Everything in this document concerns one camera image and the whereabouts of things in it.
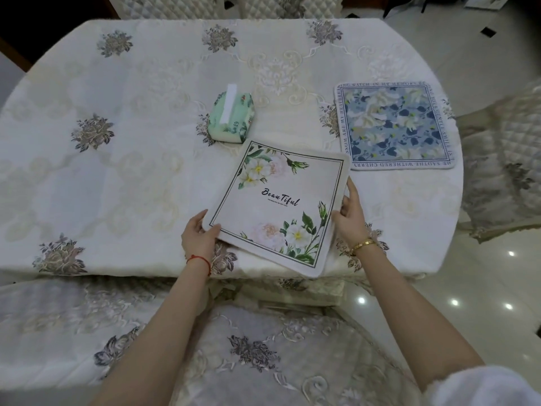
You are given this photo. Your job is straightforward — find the person's right hand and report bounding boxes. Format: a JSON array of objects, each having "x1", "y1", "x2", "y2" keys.
[{"x1": 331, "y1": 176, "x2": 373, "y2": 251}]

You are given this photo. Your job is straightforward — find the person's left hand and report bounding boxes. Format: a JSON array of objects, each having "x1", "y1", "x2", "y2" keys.
[{"x1": 181, "y1": 209, "x2": 221, "y2": 265}]

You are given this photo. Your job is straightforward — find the white floral square cloth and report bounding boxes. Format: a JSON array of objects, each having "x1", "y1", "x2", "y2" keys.
[{"x1": 201, "y1": 133, "x2": 351, "y2": 278}]

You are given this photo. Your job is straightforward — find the person's left forearm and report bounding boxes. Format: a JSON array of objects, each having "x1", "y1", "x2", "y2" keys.
[{"x1": 90, "y1": 259, "x2": 212, "y2": 406}]

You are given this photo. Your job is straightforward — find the person's right forearm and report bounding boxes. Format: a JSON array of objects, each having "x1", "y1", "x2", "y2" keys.
[{"x1": 351, "y1": 245, "x2": 486, "y2": 394}]

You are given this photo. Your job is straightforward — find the blue floral square cloth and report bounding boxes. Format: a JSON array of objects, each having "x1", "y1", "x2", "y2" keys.
[{"x1": 334, "y1": 81, "x2": 459, "y2": 171}]

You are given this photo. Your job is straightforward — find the green tissue pack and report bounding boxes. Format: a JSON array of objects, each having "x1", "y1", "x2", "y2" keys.
[{"x1": 206, "y1": 84, "x2": 254, "y2": 143}]

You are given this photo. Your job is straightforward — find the white embroidered tablecloth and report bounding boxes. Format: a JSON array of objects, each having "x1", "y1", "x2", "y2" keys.
[{"x1": 0, "y1": 17, "x2": 465, "y2": 289}]

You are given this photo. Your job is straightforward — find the lace embroidered chair cover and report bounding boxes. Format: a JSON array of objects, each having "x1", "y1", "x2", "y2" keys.
[{"x1": 0, "y1": 275, "x2": 428, "y2": 406}]

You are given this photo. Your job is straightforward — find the quilted beige chair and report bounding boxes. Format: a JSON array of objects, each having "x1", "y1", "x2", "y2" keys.
[
  {"x1": 453, "y1": 82, "x2": 541, "y2": 245},
  {"x1": 106, "y1": 0, "x2": 238, "y2": 20},
  {"x1": 239, "y1": 0, "x2": 346, "y2": 20}
]

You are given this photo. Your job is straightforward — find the white sleeve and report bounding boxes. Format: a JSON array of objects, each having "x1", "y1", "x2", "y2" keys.
[{"x1": 426, "y1": 365, "x2": 541, "y2": 406}]

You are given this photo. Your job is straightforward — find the red string bracelet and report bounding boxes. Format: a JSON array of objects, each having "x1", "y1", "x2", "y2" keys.
[{"x1": 185, "y1": 254, "x2": 212, "y2": 278}]

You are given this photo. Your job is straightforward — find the gold bangle bracelet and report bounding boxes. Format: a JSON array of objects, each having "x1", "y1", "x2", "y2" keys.
[{"x1": 349, "y1": 238, "x2": 379, "y2": 257}]

